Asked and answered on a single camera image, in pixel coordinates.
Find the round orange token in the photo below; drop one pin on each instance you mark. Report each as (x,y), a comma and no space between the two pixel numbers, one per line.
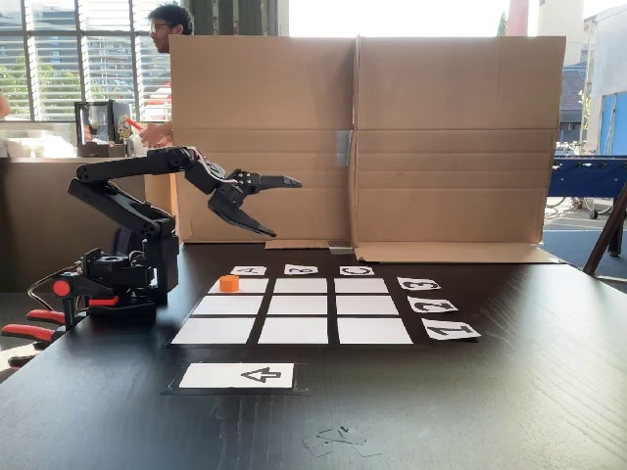
(229,284)

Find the white nine-square grid sheet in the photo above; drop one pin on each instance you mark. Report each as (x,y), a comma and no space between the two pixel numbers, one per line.
(303,313)

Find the paper sheet letter A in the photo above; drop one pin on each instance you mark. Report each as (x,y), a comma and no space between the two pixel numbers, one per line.
(249,270)

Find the paper sheet letter B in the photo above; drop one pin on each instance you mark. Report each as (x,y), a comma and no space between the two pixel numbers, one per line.
(301,269)

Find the paper sheet letter C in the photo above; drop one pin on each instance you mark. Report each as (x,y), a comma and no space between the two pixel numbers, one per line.
(356,270)

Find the dark glass-front box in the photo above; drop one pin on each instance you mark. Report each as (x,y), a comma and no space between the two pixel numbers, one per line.
(98,127)

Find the brown cardboard screen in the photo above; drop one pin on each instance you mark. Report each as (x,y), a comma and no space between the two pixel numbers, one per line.
(441,147)

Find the person behind cardboard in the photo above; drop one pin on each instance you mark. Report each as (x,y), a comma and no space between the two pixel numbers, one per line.
(169,29)

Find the white arrow paper sheet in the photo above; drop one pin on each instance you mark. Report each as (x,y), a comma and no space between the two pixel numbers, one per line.
(215,376)

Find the paper sheet number 3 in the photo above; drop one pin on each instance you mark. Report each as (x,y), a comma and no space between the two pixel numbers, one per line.
(418,283)

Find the red black clamp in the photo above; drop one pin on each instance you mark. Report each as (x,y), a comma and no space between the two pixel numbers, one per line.
(78,289)
(34,333)

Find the paper sheet number 2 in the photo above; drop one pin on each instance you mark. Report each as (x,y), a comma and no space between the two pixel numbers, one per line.
(432,304)

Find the brown counter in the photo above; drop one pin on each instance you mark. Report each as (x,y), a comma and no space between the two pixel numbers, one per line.
(34,220)

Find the paper sheet number 1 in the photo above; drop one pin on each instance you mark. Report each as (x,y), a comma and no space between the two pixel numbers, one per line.
(450,331)

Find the tape scraps on table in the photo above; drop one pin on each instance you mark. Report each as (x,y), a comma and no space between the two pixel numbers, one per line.
(338,440)

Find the blue foosball table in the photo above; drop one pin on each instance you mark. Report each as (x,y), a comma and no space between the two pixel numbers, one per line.
(588,176)

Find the dark wooden stand leg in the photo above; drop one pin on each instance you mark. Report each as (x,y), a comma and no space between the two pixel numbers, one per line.
(610,230)

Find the grey duct tape strip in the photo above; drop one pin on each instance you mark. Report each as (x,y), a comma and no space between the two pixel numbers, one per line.
(344,147)
(341,248)

